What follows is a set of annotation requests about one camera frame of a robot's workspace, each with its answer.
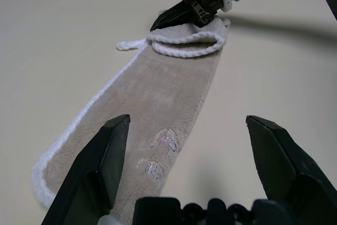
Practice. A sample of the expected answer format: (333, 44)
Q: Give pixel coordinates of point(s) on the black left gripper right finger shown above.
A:
(284, 172)

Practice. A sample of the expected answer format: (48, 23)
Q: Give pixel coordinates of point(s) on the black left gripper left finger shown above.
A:
(92, 177)

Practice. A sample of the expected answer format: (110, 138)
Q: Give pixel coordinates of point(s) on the beige towel white trim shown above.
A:
(163, 90)

